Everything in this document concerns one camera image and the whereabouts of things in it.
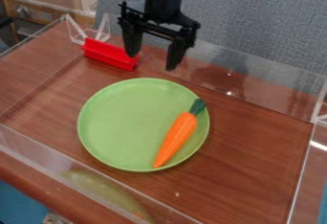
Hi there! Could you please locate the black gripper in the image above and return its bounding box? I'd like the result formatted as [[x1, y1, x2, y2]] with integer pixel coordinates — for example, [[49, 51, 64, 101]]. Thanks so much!
[[117, 1, 200, 71]]

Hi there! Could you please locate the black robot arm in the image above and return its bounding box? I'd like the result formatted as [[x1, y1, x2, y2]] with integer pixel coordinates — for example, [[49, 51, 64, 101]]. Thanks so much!
[[117, 0, 200, 71]]

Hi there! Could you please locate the green round plate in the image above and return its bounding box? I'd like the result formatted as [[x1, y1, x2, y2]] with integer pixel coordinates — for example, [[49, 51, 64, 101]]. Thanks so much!
[[76, 78, 209, 172]]

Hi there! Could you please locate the orange toy carrot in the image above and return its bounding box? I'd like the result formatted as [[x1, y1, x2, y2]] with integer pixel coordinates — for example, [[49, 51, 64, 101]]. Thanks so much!
[[153, 99, 205, 168]]

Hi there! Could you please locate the red plastic block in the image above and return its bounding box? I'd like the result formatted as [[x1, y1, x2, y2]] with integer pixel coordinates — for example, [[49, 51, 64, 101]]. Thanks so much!
[[81, 38, 137, 71]]

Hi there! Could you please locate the clear acrylic triangular bracket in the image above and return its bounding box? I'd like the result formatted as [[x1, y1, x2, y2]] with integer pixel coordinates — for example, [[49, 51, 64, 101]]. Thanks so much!
[[64, 13, 111, 45]]

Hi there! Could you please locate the clear acrylic enclosure wall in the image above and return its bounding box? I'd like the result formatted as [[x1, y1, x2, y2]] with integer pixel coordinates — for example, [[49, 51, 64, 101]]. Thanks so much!
[[0, 20, 327, 224]]

